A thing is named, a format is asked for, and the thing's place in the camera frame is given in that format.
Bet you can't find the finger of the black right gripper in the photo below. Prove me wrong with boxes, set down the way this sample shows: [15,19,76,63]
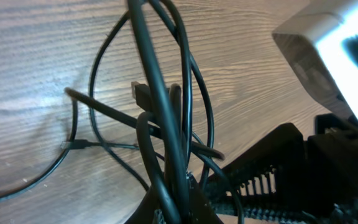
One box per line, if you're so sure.
[223,123,306,215]

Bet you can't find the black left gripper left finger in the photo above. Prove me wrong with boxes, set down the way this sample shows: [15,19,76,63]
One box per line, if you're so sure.
[125,187,165,224]

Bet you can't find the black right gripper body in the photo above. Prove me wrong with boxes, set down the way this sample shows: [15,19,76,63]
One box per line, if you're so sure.
[307,113,358,223]

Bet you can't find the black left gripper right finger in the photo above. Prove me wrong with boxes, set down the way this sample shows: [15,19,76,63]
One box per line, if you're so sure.
[186,172,223,224]

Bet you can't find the black USB cable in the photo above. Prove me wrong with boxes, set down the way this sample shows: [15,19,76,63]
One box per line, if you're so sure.
[0,0,245,224]

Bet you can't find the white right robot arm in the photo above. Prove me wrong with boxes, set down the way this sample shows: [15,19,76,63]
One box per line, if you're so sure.
[206,1,358,223]

